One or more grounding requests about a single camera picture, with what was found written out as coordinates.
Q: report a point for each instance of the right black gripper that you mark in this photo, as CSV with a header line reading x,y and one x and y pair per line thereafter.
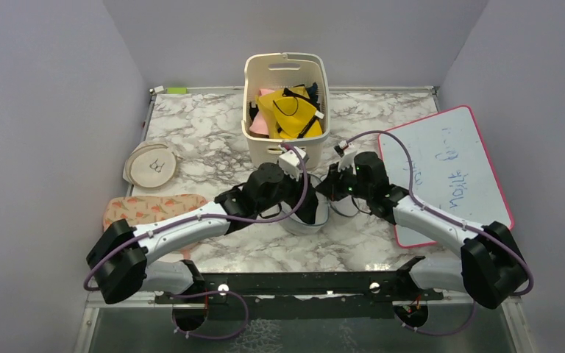
x,y
330,185

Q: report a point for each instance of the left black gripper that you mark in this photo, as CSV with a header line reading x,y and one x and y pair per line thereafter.
x,y
298,190

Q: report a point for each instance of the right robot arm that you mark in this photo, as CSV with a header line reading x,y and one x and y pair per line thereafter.
x,y
488,264

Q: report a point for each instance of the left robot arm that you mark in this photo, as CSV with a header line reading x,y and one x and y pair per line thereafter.
x,y
121,260

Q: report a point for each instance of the cream laundry basket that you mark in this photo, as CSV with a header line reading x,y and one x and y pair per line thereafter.
x,y
291,72

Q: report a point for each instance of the floral pink laundry bag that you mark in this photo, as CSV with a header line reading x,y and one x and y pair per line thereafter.
x,y
149,209

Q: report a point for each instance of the pink garment in basket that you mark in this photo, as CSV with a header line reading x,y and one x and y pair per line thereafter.
x,y
264,119

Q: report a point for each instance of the yellow garment in basket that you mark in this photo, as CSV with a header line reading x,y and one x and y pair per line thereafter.
x,y
285,116

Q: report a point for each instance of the pink framed whiteboard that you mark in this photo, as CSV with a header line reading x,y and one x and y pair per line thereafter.
x,y
443,160

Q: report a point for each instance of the dark garment in basket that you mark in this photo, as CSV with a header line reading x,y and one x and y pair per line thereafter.
x,y
313,94

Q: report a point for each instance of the green tape piece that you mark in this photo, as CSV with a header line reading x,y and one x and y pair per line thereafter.
x,y
176,90

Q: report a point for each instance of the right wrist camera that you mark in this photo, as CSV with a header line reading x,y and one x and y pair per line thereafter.
x,y
347,153

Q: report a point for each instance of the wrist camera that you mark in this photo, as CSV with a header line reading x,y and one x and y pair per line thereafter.
x,y
347,153
291,161

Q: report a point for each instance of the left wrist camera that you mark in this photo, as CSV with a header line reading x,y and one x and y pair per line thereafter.
x,y
291,161

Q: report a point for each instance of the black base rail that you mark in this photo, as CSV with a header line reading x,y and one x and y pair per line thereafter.
x,y
299,295

